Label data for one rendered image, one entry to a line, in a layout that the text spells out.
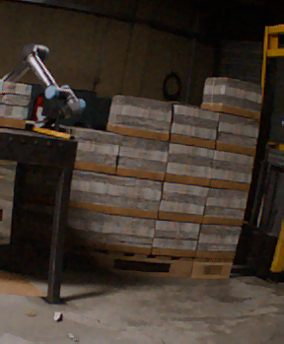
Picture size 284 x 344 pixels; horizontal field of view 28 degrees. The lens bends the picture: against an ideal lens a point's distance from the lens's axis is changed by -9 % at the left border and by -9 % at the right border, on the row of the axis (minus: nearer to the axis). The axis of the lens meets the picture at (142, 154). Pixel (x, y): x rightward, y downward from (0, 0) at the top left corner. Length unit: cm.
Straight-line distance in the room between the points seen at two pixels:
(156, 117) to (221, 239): 88
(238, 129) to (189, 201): 53
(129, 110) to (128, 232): 71
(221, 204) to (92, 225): 81
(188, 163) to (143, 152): 28
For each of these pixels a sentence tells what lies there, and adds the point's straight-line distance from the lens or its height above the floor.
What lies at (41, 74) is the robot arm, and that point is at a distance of 347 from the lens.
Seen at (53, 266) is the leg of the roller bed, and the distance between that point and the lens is 279.
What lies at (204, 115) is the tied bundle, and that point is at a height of 102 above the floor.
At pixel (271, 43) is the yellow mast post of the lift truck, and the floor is 172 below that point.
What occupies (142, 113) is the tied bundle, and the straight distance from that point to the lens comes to 360.
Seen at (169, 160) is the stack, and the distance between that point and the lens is 367.
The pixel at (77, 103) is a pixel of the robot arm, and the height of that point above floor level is 97.
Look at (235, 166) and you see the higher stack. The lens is 382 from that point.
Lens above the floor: 93
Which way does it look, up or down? 3 degrees down
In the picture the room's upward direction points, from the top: 9 degrees clockwise
